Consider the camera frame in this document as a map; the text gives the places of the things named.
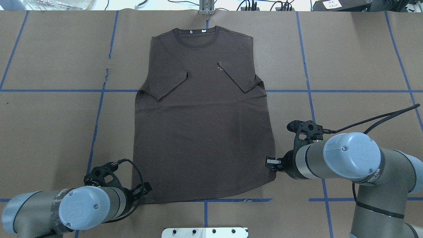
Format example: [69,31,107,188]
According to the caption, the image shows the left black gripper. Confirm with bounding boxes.
[123,182,152,209]

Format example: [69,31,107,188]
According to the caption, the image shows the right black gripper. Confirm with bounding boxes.
[265,150,298,179]

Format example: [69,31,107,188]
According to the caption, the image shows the brown t-shirt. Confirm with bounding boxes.
[133,26,276,204]

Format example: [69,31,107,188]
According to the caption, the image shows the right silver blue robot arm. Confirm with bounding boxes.
[266,132,423,238]

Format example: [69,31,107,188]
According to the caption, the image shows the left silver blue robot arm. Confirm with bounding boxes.
[1,182,152,238]

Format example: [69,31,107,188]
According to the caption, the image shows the black box with label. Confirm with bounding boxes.
[312,0,372,12]

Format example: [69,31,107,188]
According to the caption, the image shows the clear plastic bag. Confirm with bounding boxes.
[20,0,96,11]

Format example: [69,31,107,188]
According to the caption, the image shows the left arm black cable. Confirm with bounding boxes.
[106,159,146,224]

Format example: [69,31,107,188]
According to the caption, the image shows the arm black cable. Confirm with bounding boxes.
[106,159,146,224]
[322,104,421,134]

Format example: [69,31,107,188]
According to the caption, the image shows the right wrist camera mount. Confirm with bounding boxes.
[287,120,324,147]

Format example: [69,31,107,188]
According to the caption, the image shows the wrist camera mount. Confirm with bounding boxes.
[83,161,123,188]
[287,120,324,147]

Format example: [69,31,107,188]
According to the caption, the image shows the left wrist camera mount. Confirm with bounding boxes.
[83,161,123,188]

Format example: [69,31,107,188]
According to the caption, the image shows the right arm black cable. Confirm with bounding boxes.
[322,104,421,134]

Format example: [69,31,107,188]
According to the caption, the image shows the aluminium frame post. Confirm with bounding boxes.
[199,0,215,15]

